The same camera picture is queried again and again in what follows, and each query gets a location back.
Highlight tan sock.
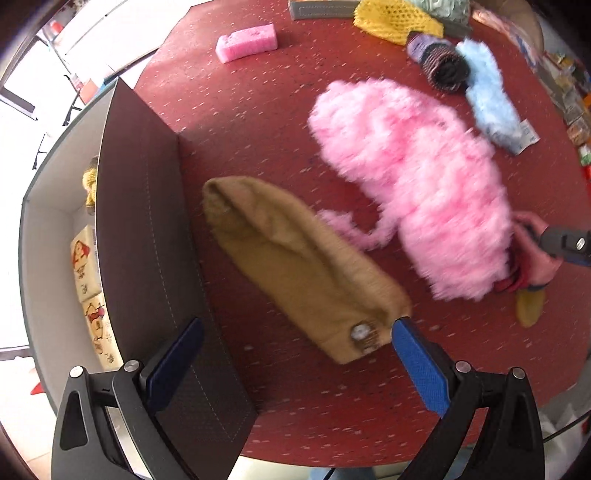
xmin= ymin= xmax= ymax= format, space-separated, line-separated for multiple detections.
xmin=202 ymin=176 xmax=413 ymax=365

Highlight tissue pack with cartoon print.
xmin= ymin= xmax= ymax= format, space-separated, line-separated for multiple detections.
xmin=83 ymin=293 xmax=123 ymax=370

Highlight pink knit sock dark cuff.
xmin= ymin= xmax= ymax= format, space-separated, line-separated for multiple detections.
xmin=494 ymin=211 xmax=564 ymax=294

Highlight amber round disc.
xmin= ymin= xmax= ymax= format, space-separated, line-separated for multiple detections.
xmin=515 ymin=287 xmax=549 ymax=328

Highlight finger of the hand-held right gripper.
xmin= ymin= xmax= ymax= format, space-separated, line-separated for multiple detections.
xmin=538 ymin=224 xmax=591 ymax=267

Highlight white paper tag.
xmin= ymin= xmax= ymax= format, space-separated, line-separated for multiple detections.
xmin=508 ymin=119 xmax=541 ymax=155

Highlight tissue pack with red print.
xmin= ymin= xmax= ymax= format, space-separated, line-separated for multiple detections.
xmin=70 ymin=224 xmax=102 ymax=303

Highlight small pink sponge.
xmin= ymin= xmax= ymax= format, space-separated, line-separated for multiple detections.
xmin=216 ymin=24 xmax=279 ymax=64

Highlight pile of snack packets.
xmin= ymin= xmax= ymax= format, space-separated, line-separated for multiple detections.
xmin=540 ymin=46 xmax=591 ymax=185

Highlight shallow grey tray box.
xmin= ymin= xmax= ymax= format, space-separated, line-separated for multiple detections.
xmin=288 ymin=0 xmax=474 ymax=40

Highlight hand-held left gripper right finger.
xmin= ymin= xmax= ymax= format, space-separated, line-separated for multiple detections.
xmin=392 ymin=316 xmax=546 ymax=480

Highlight pale green bath pouf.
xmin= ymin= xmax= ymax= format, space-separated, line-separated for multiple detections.
xmin=409 ymin=0 xmax=472 ymax=23

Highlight purple and dark sock roll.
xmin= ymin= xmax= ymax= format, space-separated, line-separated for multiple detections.
xmin=406 ymin=30 xmax=472 ymax=92

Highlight yellow foam net sleeve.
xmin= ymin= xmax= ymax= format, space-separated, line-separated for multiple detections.
xmin=353 ymin=0 xmax=445 ymax=47

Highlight light blue fluffy cloth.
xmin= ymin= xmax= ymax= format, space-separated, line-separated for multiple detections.
xmin=455 ymin=39 xmax=527 ymax=155

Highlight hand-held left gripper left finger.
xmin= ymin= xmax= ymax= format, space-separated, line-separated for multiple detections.
xmin=51 ymin=316 xmax=206 ymax=480

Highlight pink and yellow sock roll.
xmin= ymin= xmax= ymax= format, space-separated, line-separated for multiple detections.
xmin=81 ymin=156 xmax=99 ymax=215

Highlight printed cushion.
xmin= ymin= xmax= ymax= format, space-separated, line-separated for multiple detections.
xmin=471 ymin=4 xmax=541 ymax=65

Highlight pink fluffy cloth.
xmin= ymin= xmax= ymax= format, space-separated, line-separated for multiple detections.
xmin=307 ymin=78 xmax=515 ymax=303

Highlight person's legs in jeans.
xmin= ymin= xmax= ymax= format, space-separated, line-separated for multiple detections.
xmin=309 ymin=466 xmax=416 ymax=480

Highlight grey white storage box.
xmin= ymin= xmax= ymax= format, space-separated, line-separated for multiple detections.
xmin=18 ymin=76 xmax=257 ymax=480

